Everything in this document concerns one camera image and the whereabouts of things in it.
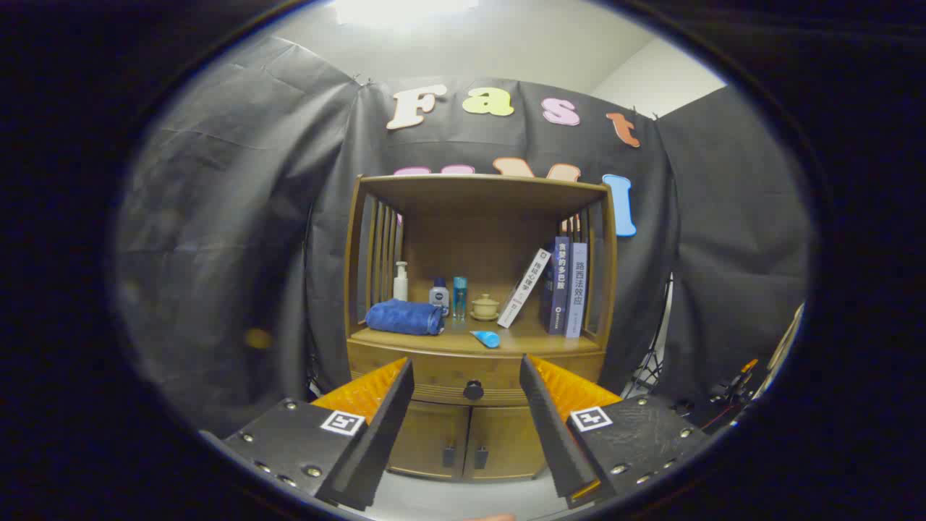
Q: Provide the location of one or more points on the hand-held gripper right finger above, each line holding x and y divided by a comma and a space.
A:
553, 441

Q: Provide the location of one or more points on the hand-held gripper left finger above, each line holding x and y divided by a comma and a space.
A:
383, 441

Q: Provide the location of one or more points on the wooden drawer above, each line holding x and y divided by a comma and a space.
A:
448, 373

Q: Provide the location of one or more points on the black drawer knob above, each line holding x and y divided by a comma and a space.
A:
473, 390

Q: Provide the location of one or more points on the light blue tube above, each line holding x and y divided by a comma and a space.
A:
485, 338

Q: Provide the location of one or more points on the wooden cabinet door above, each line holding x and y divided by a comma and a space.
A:
506, 441
434, 441

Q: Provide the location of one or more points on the wooden countertop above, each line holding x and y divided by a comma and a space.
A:
521, 340

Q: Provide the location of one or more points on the wooden cabinet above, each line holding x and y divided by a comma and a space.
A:
477, 195

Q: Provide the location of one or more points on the metal tripod stand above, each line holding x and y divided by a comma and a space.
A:
647, 369

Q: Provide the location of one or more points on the folded blue towel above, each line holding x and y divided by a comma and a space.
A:
404, 317

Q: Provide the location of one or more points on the beige lidded teacup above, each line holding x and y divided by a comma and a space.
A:
485, 307

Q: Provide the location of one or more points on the light purple book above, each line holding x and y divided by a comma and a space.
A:
576, 289

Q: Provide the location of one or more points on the white book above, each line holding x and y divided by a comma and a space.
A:
522, 289

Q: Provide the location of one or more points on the dark blue book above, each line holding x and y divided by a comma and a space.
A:
558, 286

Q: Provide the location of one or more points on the white bottle with blue cap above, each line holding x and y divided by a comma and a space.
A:
438, 295

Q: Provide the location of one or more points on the white pump bottle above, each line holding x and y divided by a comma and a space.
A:
400, 284

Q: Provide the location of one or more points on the clear blue bottle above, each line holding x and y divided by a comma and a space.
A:
460, 295

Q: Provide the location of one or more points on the black and orange equipment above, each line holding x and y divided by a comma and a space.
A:
734, 387

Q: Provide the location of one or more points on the beige board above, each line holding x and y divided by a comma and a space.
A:
788, 336

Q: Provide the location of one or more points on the black backdrop cloth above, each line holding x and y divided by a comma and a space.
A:
217, 217

